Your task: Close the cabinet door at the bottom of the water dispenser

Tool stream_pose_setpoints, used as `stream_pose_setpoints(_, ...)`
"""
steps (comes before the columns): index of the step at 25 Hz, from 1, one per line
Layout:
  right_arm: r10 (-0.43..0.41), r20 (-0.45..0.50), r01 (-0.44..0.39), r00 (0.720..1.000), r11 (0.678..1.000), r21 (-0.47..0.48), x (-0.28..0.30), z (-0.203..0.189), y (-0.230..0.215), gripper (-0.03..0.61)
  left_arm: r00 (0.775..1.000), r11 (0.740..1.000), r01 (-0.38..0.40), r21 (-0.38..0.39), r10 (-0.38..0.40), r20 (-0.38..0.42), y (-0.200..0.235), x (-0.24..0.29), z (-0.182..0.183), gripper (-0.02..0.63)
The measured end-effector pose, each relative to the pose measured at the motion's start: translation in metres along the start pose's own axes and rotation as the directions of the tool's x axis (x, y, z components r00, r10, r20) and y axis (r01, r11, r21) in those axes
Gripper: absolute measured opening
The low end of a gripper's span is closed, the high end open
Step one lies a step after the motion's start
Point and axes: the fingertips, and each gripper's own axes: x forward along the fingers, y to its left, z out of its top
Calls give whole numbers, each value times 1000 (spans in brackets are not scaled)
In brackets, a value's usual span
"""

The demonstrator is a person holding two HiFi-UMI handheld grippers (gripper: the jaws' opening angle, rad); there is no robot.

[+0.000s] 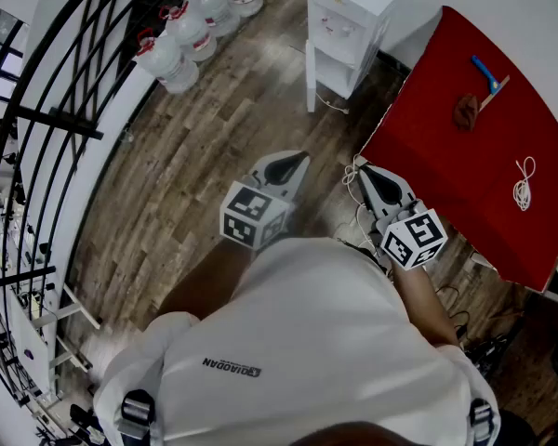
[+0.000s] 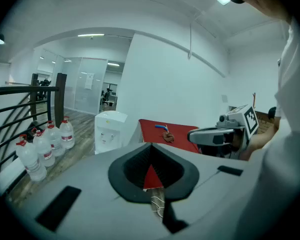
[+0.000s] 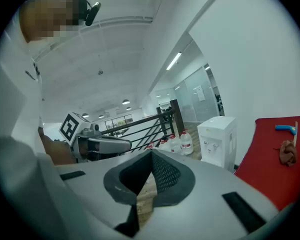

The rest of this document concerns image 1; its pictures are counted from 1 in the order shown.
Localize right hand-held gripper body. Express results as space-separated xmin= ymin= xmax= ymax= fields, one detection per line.
xmin=374 ymin=197 xmax=448 ymax=272

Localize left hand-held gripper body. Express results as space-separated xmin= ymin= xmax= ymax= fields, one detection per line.
xmin=220 ymin=169 xmax=293 ymax=253

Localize person's right forearm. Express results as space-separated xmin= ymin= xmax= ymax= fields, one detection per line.
xmin=390 ymin=262 xmax=461 ymax=348

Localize person's left forearm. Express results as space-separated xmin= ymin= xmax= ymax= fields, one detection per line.
xmin=157 ymin=237 xmax=257 ymax=321

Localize brown cloth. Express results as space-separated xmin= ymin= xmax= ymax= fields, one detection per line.
xmin=453 ymin=93 xmax=483 ymax=133

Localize person's white shirt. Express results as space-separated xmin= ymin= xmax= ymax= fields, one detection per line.
xmin=92 ymin=237 xmax=501 ymax=446

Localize black metal railing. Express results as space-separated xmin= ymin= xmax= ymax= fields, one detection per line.
xmin=0 ymin=0 xmax=201 ymax=411

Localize white coiled cable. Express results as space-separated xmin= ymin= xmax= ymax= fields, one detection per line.
xmin=512 ymin=155 xmax=538 ymax=212

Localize black floor cables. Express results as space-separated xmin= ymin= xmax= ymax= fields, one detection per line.
xmin=434 ymin=283 xmax=526 ymax=380

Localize blue handled squeegee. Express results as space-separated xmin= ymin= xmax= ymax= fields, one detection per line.
xmin=471 ymin=55 xmax=512 ymax=111

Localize black harness strap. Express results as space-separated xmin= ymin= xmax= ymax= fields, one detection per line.
xmin=469 ymin=397 xmax=497 ymax=443
xmin=120 ymin=387 xmax=157 ymax=440

